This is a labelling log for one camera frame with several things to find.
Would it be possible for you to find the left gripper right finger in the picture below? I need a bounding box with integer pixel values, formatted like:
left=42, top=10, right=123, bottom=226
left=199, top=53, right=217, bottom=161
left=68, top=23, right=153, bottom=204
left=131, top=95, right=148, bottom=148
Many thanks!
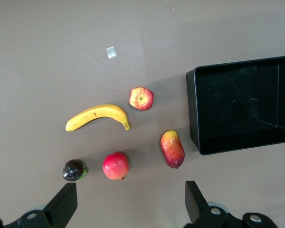
left=180, top=180, right=279, bottom=228

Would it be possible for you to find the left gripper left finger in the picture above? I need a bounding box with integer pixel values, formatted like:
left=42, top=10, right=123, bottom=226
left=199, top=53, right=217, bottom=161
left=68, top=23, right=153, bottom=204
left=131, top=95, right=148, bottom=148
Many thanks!
left=0, top=182, right=77, bottom=228

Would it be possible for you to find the yellow banana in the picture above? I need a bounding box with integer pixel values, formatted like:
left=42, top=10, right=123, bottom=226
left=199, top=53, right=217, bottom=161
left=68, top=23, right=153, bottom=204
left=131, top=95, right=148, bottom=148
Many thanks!
left=65, top=104, right=132, bottom=132

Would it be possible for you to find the black plastic box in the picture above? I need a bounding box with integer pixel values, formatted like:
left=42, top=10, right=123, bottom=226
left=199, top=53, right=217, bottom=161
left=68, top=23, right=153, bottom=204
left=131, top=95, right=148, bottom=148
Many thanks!
left=186, top=55, right=285, bottom=156

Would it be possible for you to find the red yellow apple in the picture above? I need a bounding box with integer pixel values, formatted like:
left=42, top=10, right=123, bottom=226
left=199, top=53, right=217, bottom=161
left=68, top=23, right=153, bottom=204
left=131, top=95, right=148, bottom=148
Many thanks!
left=129, top=86, right=154, bottom=111

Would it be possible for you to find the dark purple eggplant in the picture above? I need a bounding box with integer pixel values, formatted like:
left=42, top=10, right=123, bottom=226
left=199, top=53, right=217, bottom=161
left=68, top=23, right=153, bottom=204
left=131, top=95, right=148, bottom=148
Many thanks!
left=62, top=159, right=88, bottom=183

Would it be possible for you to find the red yellow mango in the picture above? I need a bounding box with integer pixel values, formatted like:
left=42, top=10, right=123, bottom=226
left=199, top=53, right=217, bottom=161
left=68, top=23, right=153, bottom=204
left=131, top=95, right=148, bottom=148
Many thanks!
left=160, top=130, right=186, bottom=170

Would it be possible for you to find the red pomegranate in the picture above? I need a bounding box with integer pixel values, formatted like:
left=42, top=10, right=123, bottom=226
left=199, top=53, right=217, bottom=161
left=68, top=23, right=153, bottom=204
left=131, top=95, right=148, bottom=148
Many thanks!
left=102, top=152, right=130, bottom=182

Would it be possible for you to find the small clear tape piece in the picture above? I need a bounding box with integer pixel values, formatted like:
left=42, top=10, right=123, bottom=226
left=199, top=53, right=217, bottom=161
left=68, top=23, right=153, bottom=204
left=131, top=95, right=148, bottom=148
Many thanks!
left=105, top=46, right=118, bottom=59

